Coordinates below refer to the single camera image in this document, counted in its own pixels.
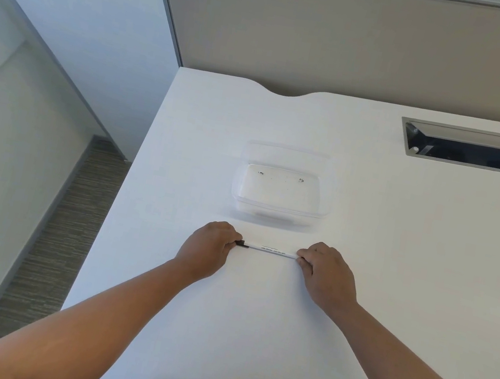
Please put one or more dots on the person's left hand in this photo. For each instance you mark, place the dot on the person's left hand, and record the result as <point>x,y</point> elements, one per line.
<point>205,251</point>

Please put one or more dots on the person's left forearm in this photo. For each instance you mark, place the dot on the person's left forearm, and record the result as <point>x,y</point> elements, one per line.
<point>75,330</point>

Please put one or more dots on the person's right hand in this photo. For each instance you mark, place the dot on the person's right hand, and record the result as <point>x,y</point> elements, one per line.
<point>328,278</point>

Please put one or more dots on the clear plastic container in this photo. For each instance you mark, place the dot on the clear plastic container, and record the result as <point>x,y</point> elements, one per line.
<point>281,192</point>

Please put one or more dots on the beige desk partition panel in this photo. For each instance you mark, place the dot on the beige desk partition panel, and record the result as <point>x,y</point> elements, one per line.
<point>376,45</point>

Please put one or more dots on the white pen with black cap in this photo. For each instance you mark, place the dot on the white pen with black cap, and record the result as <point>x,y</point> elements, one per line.
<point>270,250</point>

